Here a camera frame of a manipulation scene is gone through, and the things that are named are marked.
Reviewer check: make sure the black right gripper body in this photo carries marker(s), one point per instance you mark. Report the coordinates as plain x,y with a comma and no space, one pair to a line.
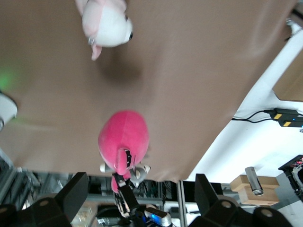
132,218

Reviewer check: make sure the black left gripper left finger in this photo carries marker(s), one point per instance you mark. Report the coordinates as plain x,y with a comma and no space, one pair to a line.
47,210

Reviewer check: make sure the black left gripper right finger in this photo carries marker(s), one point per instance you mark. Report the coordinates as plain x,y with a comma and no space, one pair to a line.
225,212

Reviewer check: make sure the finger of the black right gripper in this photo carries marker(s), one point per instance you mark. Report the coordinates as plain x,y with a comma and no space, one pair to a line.
126,194

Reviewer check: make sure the pink round plush toy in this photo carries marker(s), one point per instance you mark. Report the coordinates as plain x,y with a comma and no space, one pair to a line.
123,137

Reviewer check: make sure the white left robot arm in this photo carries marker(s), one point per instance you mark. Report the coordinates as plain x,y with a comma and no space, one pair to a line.
7,106

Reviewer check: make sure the grey and white plush toy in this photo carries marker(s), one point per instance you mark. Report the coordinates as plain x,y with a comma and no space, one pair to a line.
139,175

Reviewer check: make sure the white and pink plush toy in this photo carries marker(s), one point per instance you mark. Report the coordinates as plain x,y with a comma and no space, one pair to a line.
109,26

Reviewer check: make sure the metal cylinder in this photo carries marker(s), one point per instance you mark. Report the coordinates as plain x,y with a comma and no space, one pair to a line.
253,179

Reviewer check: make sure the small cardboard box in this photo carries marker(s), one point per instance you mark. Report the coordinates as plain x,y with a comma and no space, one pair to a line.
270,182

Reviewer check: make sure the black electronic device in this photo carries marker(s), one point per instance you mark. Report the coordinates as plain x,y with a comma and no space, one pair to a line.
287,165

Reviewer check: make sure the black adapter with yellow label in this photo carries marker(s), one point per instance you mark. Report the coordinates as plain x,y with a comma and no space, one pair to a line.
292,123
284,114

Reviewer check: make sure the brown table cover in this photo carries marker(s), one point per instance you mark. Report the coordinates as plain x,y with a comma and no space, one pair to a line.
189,71

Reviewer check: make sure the brown cardboard panel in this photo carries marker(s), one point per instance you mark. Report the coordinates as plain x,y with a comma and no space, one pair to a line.
291,85

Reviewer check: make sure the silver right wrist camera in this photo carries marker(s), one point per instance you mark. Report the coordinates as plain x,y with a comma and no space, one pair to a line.
157,216

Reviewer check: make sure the aluminium profile post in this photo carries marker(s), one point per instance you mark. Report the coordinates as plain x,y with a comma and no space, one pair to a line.
181,196

